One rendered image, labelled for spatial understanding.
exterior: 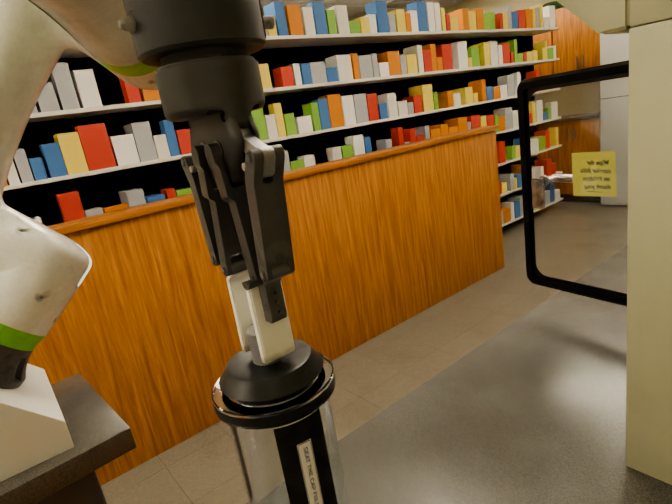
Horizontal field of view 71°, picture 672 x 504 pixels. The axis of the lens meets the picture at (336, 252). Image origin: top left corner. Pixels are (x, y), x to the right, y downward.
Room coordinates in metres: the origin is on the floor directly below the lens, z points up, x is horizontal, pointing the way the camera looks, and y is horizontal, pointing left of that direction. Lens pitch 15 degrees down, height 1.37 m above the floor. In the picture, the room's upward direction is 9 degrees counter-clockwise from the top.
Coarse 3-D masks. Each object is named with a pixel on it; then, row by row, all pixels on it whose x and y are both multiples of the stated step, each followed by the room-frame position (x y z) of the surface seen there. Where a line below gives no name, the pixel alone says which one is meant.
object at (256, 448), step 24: (216, 384) 0.38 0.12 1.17; (312, 384) 0.35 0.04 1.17; (240, 408) 0.33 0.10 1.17; (264, 408) 0.33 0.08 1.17; (288, 408) 0.32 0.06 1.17; (240, 432) 0.34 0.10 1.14; (264, 432) 0.33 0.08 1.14; (240, 456) 0.35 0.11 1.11; (264, 456) 0.33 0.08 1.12; (336, 456) 0.36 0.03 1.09; (264, 480) 0.33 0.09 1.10; (336, 480) 0.35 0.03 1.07
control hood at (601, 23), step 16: (560, 0) 0.50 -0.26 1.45; (576, 0) 0.48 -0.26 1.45; (592, 0) 0.47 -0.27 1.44; (608, 0) 0.46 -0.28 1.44; (624, 0) 0.45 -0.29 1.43; (592, 16) 0.47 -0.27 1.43; (608, 16) 0.46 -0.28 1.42; (624, 16) 0.45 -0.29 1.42; (608, 32) 0.46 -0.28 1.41; (624, 32) 0.48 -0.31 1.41
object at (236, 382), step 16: (240, 352) 0.39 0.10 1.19; (256, 352) 0.36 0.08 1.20; (304, 352) 0.37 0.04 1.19; (240, 368) 0.36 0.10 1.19; (256, 368) 0.36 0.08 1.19; (272, 368) 0.35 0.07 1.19; (288, 368) 0.35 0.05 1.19; (304, 368) 0.35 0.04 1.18; (320, 368) 0.36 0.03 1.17; (224, 384) 0.36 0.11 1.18; (240, 384) 0.34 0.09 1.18; (256, 384) 0.34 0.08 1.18; (272, 384) 0.34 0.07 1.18; (288, 384) 0.34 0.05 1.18; (304, 384) 0.34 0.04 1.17; (240, 400) 0.34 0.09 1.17; (256, 400) 0.33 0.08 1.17; (272, 400) 0.34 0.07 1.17
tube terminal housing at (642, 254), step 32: (640, 0) 0.44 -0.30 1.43; (640, 32) 0.44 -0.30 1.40; (640, 64) 0.44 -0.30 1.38; (640, 96) 0.44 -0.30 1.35; (640, 128) 0.44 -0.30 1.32; (640, 160) 0.44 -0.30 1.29; (640, 192) 0.44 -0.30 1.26; (640, 224) 0.44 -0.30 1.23; (640, 256) 0.44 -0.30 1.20; (640, 288) 0.44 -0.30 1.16; (640, 320) 0.44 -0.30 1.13; (640, 352) 0.44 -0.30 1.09; (640, 384) 0.44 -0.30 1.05; (640, 416) 0.44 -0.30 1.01; (640, 448) 0.44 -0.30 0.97
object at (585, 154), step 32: (544, 96) 0.86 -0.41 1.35; (576, 96) 0.81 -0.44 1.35; (608, 96) 0.76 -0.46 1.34; (544, 128) 0.86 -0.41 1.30; (576, 128) 0.81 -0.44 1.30; (608, 128) 0.76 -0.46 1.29; (544, 160) 0.87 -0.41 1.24; (576, 160) 0.81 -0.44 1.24; (608, 160) 0.76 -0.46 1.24; (576, 192) 0.81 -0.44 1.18; (608, 192) 0.76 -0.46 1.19; (544, 224) 0.87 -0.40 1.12; (576, 224) 0.81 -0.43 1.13; (608, 224) 0.76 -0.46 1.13; (544, 256) 0.87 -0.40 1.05; (576, 256) 0.81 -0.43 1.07; (608, 256) 0.76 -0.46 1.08; (608, 288) 0.76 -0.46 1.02
